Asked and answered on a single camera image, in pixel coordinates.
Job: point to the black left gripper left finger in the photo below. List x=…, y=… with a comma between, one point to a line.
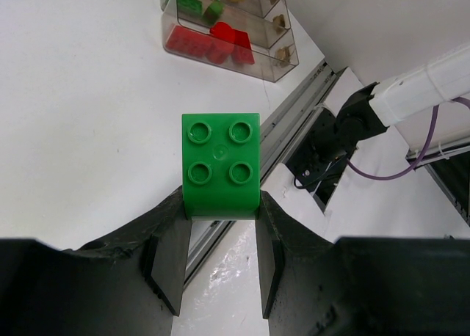
x=128, y=282

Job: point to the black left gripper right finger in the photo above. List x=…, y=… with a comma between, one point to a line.
x=358, y=286

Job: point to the green lego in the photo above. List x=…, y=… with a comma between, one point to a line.
x=221, y=159
x=213, y=12

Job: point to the red rounded lego piece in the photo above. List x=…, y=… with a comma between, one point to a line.
x=229, y=42

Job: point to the green lego plate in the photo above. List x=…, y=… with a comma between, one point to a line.
x=191, y=7

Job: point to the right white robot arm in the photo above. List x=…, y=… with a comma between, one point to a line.
x=371, y=110

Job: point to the clear three-slot container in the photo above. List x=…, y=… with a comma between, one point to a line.
x=252, y=37

